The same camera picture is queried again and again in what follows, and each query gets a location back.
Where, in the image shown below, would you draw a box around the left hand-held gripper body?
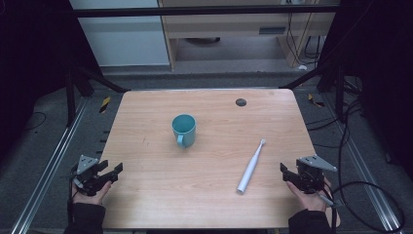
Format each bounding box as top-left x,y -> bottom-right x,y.
71,154 -> 113,197

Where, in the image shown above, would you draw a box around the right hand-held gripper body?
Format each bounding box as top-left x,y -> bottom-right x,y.
293,154 -> 339,195

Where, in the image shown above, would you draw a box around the white electric toothbrush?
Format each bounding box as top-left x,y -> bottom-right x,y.
236,137 -> 267,196

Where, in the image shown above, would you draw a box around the teal mug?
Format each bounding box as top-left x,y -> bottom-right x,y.
170,113 -> 198,149

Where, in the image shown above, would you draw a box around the person's left hand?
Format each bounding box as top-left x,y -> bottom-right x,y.
71,179 -> 113,207

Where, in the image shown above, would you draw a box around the person's right hand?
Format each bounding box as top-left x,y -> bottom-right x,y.
284,177 -> 334,214

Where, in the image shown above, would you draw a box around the yellow black tape strip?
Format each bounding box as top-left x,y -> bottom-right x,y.
98,96 -> 112,115
307,93 -> 326,108

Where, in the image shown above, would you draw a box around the black curtain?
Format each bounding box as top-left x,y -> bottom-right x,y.
319,0 -> 413,181
0,0 -> 102,160

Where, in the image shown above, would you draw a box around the white cabinet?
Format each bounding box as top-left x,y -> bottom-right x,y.
68,0 -> 170,68

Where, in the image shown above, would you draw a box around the dark round object under desk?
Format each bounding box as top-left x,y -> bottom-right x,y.
184,36 -> 222,47

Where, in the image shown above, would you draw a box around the light wooden desk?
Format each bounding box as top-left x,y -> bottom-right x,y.
157,0 -> 341,71

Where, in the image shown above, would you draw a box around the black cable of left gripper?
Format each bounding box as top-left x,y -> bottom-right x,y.
65,179 -> 76,225

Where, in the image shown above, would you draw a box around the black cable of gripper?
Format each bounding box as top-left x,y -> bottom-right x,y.
65,179 -> 76,225
315,180 -> 407,234

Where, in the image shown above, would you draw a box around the aluminium floor rail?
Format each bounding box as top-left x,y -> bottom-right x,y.
10,97 -> 91,234
319,93 -> 406,234

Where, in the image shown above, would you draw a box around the black floor cables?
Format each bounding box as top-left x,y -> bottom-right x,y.
304,98 -> 363,183

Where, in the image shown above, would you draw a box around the thin black floor cable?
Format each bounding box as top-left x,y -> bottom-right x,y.
21,110 -> 48,133

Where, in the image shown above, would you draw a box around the black upright frame post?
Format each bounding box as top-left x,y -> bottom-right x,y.
64,68 -> 78,129
335,63 -> 347,124

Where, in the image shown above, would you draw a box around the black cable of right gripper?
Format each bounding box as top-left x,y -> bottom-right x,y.
315,180 -> 407,234

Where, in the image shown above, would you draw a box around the black diagonal frame strut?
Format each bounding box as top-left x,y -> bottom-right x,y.
280,60 -> 339,91
73,62 -> 131,95

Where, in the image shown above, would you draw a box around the black cables under desk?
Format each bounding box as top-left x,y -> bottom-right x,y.
284,12 -> 323,66

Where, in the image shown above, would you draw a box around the black horizontal frame bar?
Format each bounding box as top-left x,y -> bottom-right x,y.
55,5 -> 341,19

